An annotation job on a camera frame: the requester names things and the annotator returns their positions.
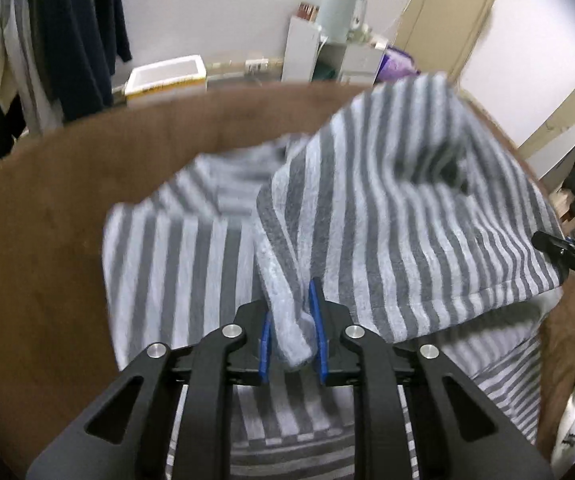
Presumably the brown blanket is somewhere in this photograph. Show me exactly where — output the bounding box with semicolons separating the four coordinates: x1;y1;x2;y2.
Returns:
0;82;575;480

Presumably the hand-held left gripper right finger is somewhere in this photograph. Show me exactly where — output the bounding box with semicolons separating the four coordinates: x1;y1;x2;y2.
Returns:
307;277;554;480

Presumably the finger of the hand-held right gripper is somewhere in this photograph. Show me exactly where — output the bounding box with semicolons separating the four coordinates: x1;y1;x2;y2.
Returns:
532;231;575;267

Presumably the pale green electric kettle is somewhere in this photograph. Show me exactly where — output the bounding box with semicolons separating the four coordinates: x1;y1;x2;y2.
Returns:
315;0;369;44

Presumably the white cabinet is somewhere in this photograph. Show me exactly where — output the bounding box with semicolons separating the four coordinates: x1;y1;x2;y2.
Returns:
282;15;389;86

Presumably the navy hanging jacket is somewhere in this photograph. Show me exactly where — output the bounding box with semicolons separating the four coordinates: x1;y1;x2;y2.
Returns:
28;0;133;124

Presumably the white foam box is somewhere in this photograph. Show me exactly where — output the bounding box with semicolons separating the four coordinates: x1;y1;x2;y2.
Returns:
124;54;209;107

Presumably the grey hanging shirt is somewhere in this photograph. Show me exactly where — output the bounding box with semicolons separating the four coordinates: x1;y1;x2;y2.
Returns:
0;0;64;134

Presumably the grey striped zip hoodie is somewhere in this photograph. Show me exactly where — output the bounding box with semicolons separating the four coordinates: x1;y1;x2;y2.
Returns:
102;71;569;480

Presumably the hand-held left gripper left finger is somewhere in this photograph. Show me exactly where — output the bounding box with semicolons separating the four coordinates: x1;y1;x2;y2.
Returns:
25;300;274;480

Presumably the purple bag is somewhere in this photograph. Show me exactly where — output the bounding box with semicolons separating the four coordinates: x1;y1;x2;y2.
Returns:
372;44;421;85

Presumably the beige door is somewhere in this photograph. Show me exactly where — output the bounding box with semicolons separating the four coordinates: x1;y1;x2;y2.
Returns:
395;0;511;92

